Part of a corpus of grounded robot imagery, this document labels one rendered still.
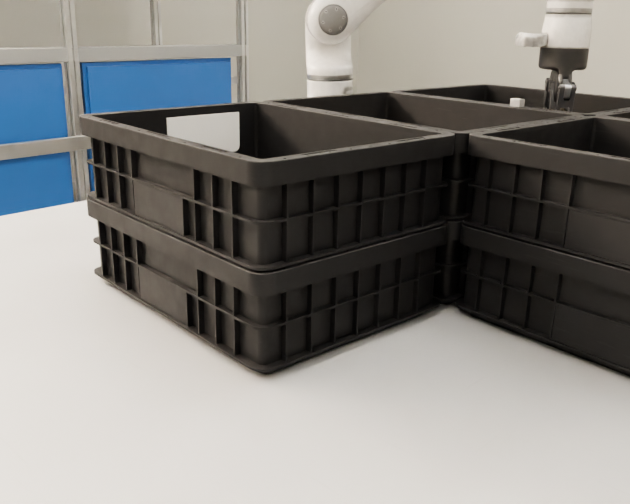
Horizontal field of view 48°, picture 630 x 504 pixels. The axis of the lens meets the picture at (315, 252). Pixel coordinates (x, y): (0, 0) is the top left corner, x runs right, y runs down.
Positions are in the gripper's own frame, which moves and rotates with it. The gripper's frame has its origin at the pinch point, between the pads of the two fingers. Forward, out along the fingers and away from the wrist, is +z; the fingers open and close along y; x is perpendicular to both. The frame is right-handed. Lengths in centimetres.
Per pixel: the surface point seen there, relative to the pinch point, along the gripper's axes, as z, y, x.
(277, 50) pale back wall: 2, 332, 111
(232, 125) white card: -2, -17, 51
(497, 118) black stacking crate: -3.3, -6.3, 10.1
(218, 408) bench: 18, -65, 40
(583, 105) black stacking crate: -3.2, 17.6, -8.1
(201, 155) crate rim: -5, -54, 44
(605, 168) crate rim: -4.2, -49.0, 3.9
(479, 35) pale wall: -9, 340, -13
